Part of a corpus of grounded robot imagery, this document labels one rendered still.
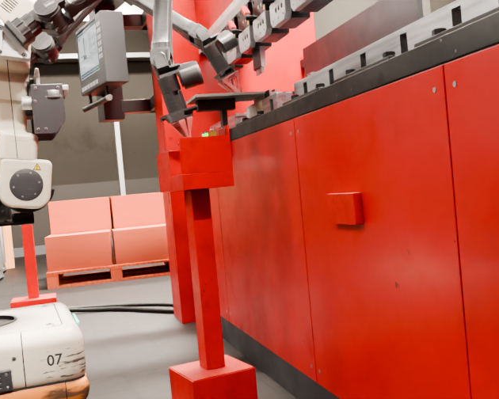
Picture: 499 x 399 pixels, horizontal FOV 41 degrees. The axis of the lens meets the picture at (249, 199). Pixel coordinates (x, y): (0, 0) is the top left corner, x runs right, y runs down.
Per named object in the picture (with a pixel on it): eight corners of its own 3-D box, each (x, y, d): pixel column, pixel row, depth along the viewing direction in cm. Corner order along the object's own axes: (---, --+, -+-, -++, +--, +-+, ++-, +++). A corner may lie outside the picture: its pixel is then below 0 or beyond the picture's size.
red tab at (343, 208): (328, 222, 158) (325, 194, 158) (336, 222, 158) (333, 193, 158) (356, 225, 144) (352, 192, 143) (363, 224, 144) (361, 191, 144)
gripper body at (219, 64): (230, 73, 254) (219, 56, 252) (236, 67, 244) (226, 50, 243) (216, 81, 252) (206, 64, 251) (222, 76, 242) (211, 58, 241)
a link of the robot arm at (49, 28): (30, 28, 209) (23, 16, 204) (55, 9, 212) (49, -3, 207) (47, 43, 206) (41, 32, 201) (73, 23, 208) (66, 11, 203)
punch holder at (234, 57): (227, 65, 280) (224, 26, 280) (246, 64, 283) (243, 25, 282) (237, 57, 266) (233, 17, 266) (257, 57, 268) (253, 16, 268)
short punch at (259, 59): (254, 76, 257) (252, 51, 257) (259, 76, 258) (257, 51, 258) (261, 71, 248) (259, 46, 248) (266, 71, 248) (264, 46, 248)
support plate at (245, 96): (186, 104, 254) (185, 101, 254) (251, 100, 261) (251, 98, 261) (195, 96, 237) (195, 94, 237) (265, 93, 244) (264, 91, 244)
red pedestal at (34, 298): (14, 317, 393) (1, 179, 391) (58, 312, 400) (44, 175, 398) (12, 324, 374) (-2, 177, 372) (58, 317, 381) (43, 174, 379)
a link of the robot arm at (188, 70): (158, 72, 199) (151, 54, 191) (194, 60, 200) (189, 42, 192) (169, 103, 194) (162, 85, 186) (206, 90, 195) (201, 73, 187)
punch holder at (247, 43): (240, 55, 261) (236, 13, 261) (260, 54, 263) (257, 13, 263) (250, 46, 247) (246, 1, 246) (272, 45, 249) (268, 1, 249)
